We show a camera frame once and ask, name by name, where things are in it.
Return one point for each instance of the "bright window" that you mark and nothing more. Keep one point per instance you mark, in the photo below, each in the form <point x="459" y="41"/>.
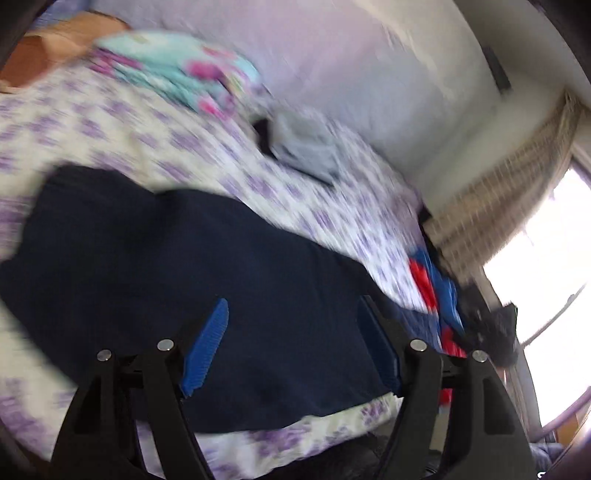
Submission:
<point x="545" y="277"/>

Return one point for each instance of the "folded teal pink floral blanket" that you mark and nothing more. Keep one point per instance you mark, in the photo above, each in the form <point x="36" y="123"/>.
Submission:
<point x="184" y="69"/>

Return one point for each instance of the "dark wall fixture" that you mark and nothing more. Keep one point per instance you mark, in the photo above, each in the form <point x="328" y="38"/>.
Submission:
<point x="498" y="69"/>

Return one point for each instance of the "brown satin pillow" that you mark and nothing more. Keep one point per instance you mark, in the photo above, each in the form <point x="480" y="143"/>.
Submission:
<point x="51" y="50"/>

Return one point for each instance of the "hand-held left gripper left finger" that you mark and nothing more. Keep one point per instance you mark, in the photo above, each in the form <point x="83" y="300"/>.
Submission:
<point x="205" y="346"/>

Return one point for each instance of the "folded black garment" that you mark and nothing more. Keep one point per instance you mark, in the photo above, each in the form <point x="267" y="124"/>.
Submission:
<point x="264" y="136"/>

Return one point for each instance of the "dark navy pants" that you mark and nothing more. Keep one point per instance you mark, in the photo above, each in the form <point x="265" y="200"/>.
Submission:
<point x="184" y="286"/>

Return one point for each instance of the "purple floral bed cover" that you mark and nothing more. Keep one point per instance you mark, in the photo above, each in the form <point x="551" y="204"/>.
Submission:
<point x="161" y="147"/>

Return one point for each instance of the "red and blue cloth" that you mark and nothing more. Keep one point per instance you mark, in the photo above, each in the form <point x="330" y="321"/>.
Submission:
<point x="431" y="286"/>

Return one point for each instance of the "folded grey garment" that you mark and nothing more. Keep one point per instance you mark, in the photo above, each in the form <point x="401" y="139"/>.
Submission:
<point x="307" y="143"/>

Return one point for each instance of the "lilac lace headboard cover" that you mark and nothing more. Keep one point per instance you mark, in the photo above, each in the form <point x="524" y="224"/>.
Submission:
<point x="351" y="69"/>

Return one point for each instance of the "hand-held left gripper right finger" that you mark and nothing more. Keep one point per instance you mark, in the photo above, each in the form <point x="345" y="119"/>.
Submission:
<point x="376" y="341"/>

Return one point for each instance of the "beige checked curtain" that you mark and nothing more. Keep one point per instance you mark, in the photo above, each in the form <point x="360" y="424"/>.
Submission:
<point x="508" y="194"/>

